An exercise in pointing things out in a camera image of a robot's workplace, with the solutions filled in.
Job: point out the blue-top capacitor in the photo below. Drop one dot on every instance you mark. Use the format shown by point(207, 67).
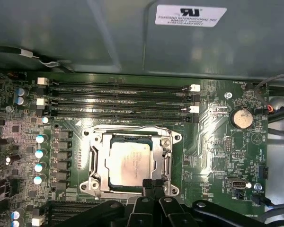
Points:
point(37, 180)
point(38, 168)
point(39, 154)
point(40, 139)

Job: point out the black RAM slot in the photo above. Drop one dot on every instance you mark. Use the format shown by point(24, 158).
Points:
point(123, 97)
point(123, 117)
point(123, 107)
point(68, 211)
point(71, 204)
point(123, 88)

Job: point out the round coin battery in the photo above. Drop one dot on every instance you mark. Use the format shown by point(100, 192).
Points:
point(242, 118)

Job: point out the CPU socket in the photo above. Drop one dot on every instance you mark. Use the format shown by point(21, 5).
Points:
point(91, 189)

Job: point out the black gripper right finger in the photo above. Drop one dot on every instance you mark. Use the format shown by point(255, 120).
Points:
point(172, 212)

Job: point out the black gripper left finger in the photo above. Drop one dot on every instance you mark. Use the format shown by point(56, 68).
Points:
point(142, 212)

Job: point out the metal socket cover frame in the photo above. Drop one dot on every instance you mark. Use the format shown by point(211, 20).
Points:
point(101, 165)

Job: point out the silver CPU plate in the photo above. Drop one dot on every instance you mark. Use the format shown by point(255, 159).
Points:
point(127, 163)

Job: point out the black open PC case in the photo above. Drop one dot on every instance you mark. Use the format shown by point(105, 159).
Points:
point(85, 35)

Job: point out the internal USB port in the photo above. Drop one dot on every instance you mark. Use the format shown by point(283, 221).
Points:
point(237, 184)

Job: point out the green motherboard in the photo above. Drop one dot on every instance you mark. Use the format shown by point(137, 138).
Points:
point(203, 142)

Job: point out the silver board screw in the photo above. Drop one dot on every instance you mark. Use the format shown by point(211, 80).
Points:
point(258, 187)
point(228, 95)

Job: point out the white case label sticker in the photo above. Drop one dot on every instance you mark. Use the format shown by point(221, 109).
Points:
point(191, 15)

